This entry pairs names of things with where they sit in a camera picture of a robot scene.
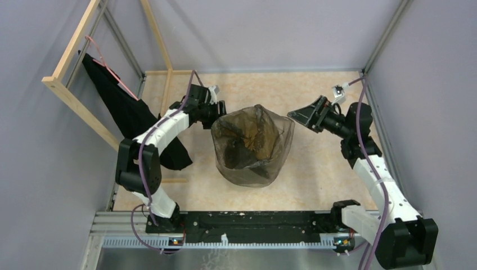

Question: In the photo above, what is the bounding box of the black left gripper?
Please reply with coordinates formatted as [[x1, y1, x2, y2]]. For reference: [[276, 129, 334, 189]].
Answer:
[[198, 100, 231, 129]]

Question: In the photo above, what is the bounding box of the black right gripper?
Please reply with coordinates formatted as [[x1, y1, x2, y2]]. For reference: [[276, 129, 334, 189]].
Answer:
[[287, 96, 352, 139]]

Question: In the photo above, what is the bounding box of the dark translucent trash bag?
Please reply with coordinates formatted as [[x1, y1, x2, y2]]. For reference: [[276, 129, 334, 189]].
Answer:
[[211, 104, 295, 188]]

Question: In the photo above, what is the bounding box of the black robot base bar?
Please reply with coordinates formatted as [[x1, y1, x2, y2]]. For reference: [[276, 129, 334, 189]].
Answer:
[[145, 211, 358, 244]]

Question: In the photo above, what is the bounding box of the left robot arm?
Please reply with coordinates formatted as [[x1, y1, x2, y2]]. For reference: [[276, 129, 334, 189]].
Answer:
[[115, 84, 226, 233]]

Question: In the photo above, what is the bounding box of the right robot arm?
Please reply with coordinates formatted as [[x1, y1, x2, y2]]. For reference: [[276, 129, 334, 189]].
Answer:
[[287, 96, 439, 269]]

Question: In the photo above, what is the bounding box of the black hanging shirt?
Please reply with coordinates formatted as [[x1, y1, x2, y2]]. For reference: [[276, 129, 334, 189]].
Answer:
[[82, 54, 193, 170]]

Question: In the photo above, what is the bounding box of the pink clothes hanger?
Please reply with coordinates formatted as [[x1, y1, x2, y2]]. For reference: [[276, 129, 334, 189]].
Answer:
[[85, 35, 139, 101]]

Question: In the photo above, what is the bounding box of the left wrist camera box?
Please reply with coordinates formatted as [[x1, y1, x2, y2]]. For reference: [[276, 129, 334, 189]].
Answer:
[[208, 85, 220, 104]]

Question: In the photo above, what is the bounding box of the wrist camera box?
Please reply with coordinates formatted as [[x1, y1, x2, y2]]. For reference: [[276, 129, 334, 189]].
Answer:
[[331, 83, 349, 105], [208, 85, 220, 104]]

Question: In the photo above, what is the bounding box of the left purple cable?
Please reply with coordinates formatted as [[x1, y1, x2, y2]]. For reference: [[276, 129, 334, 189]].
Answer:
[[130, 70, 205, 255]]

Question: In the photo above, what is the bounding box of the purple cable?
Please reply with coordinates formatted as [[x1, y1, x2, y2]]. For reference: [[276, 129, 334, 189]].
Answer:
[[130, 70, 205, 255], [344, 74, 390, 270]]

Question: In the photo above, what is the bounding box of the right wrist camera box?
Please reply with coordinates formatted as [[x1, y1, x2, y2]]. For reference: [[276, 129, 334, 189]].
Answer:
[[331, 83, 349, 105]]

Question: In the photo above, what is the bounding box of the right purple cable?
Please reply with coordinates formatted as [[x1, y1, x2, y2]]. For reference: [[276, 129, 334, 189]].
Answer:
[[344, 74, 390, 270]]

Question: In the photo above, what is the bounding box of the wooden clothes rack frame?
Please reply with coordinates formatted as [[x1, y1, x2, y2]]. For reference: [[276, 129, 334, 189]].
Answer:
[[42, 0, 199, 184]]

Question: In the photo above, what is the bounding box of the aluminium frame rail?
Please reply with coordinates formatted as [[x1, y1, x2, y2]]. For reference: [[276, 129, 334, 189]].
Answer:
[[91, 210, 365, 254]]

